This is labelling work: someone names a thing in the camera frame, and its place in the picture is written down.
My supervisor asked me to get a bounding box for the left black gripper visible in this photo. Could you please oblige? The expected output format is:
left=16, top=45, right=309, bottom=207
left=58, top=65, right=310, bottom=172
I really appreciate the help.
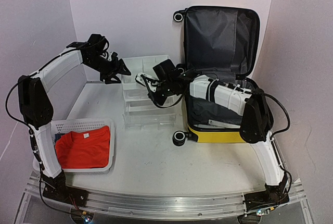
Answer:
left=84, top=54, right=132, bottom=84

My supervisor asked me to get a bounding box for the white plastic drawer organizer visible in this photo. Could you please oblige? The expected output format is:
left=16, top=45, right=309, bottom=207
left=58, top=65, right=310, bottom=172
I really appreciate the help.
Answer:
left=121, top=55, right=176, bottom=128

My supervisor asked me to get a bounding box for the yellow Pikachu hard-shell suitcase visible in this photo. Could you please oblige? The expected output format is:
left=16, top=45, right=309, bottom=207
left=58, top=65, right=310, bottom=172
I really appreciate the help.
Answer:
left=173, top=6, right=260, bottom=143

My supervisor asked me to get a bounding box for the white perforated plastic basket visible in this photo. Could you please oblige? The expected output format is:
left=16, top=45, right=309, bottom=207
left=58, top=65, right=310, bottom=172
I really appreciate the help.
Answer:
left=34, top=118, right=115, bottom=178

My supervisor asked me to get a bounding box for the orange garment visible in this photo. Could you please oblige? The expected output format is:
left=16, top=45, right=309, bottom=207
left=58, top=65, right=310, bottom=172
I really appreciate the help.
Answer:
left=55, top=126, right=110, bottom=169

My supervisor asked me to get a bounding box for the blue garment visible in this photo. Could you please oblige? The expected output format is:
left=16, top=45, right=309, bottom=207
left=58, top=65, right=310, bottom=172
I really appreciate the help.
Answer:
left=54, top=133, right=64, bottom=143

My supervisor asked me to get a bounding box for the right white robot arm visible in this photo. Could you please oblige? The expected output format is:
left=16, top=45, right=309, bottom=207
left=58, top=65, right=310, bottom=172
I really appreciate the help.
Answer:
left=136, top=60, right=292, bottom=215

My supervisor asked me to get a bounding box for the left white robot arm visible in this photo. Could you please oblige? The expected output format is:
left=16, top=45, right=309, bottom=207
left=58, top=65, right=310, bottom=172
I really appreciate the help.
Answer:
left=13, top=34, right=131, bottom=207

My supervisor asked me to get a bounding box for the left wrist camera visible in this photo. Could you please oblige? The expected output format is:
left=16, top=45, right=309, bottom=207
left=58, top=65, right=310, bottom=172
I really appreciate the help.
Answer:
left=108, top=52, right=118, bottom=61

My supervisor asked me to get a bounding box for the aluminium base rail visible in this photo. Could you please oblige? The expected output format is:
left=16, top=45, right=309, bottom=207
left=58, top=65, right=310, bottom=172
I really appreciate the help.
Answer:
left=15, top=169, right=313, bottom=224

